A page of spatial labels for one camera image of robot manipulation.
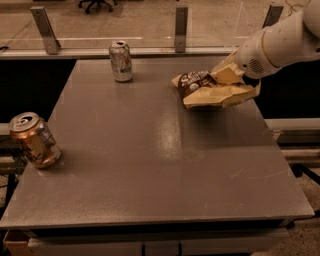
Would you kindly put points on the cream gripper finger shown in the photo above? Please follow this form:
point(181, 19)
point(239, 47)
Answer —
point(228, 74)

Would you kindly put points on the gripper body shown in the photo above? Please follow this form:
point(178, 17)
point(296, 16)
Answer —
point(251, 57)

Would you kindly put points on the brown sea salt chip bag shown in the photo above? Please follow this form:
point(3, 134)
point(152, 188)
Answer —
point(198, 88)

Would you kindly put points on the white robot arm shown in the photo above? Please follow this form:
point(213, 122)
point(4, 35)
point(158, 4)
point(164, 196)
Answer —
point(292, 40)

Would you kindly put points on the silver green 7up can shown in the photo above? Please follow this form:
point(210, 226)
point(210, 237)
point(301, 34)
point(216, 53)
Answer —
point(120, 57)

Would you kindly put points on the tilted orange soda can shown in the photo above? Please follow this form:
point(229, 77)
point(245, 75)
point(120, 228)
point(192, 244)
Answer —
point(35, 139)

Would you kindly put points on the cardboard box under table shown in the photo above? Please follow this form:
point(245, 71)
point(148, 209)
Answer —
point(17, 243)

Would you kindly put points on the right metal bracket post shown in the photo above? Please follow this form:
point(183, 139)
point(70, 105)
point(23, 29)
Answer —
point(273, 15)

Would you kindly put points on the metal bracket post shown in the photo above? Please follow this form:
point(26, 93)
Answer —
point(51, 44)
point(180, 29)
point(273, 15)

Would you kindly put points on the middle metal bracket post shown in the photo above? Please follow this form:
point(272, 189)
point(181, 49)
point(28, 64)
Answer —
point(180, 29)

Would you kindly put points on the left metal bracket post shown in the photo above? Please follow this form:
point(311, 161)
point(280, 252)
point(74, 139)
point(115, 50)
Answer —
point(51, 44)

